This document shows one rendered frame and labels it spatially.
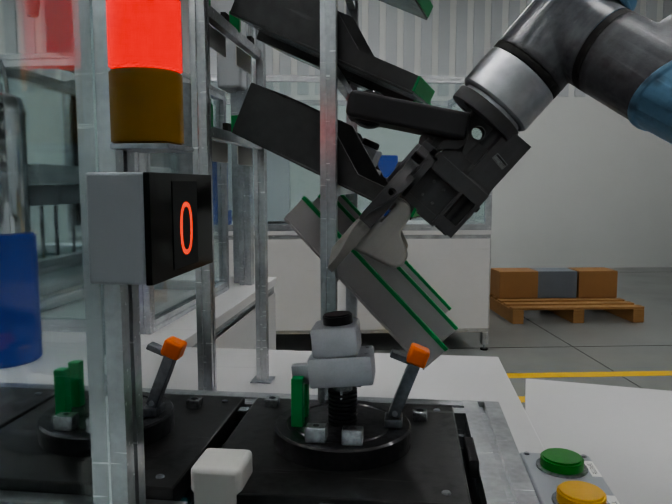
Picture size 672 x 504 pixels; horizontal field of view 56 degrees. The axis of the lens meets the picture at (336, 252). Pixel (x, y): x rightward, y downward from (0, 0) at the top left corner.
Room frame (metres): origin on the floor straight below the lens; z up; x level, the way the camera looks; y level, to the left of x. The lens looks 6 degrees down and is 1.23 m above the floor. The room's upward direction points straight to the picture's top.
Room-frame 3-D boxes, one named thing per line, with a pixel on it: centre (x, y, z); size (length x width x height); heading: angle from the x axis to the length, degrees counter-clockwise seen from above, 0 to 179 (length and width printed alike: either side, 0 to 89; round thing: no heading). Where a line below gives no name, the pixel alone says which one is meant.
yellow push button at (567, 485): (0.51, -0.21, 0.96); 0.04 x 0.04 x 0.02
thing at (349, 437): (0.57, -0.02, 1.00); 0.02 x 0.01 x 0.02; 83
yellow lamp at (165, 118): (0.45, 0.13, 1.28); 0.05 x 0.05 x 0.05
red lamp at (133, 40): (0.45, 0.13, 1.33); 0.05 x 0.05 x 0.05
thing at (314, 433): (0.58, 0.02, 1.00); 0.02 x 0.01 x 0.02; 83
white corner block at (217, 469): (0.54, 0.10, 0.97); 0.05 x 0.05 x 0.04; 83
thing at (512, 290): (5.93, -2.15, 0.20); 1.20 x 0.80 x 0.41; 93
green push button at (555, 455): (0.58, -0.22, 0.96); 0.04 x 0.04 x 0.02
